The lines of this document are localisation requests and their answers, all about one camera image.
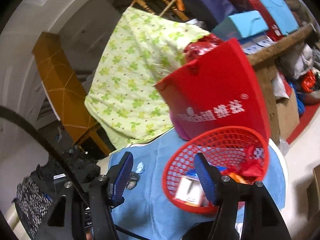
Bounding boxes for rough wooden table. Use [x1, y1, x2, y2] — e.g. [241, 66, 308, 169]
[247, 22, 315, 145]

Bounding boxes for green clover print quilt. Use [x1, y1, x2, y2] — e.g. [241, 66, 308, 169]
[84, 6, 213, 149]

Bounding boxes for red tote bag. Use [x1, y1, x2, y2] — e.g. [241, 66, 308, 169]
[154, 37, 272, 143]

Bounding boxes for crumpled black plastic bag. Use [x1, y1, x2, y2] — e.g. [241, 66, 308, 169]
[127, 172, 141, 191]

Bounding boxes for grey bag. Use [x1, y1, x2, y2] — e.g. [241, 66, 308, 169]
[280, 42, 314, 81]

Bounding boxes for shiny red plastic bag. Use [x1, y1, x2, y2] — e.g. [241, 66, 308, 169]
[183, 34, 223, 62]

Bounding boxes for red box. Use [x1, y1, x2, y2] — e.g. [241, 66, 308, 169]
[220, 0, 281, 41]

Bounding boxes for light blue towel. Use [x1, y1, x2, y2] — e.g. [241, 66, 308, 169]
[110, 127, 287, 240]

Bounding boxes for flat cardboard sheet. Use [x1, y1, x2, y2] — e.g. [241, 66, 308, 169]
[306, 166, 320, 221]

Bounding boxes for pink pillow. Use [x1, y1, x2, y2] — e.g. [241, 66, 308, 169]
[169, 110, 198, 141]

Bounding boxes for navy blue cushion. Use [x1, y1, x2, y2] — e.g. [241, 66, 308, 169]
[181, 0, 238, 29]

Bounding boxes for brown cardboard box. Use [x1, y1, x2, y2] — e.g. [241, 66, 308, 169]
[275, 87, 301, 141]

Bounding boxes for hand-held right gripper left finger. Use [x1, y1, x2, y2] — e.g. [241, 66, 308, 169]
[42, 151, 134, 240]

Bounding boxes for flat teal box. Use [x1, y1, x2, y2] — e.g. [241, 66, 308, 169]
[255, 0, 299, 36]

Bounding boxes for light blue box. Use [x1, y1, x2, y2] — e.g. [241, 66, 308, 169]
[211, 10, 269, 41]

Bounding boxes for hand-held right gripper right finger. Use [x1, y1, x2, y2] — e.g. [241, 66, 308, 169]
[194, 152, 292, 240]

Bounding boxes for red floor rug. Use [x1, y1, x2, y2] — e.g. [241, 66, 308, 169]
[286, 102, 320, 144]

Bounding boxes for red plastic mesh basket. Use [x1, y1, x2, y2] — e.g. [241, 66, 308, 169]
[162, 126, 270, 214]

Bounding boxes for black white speckled cloth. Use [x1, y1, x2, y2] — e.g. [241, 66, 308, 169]
[14, 175, 54, 239]

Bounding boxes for orange plastic bag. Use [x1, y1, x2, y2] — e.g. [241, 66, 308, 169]
[301, 70, 317, 93]

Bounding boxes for wooden spindle chair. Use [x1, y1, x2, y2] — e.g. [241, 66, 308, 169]
[130, 0, 191, 22]

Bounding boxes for blue white packets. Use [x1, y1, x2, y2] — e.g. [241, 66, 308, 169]
[241, 36, 276, 56]

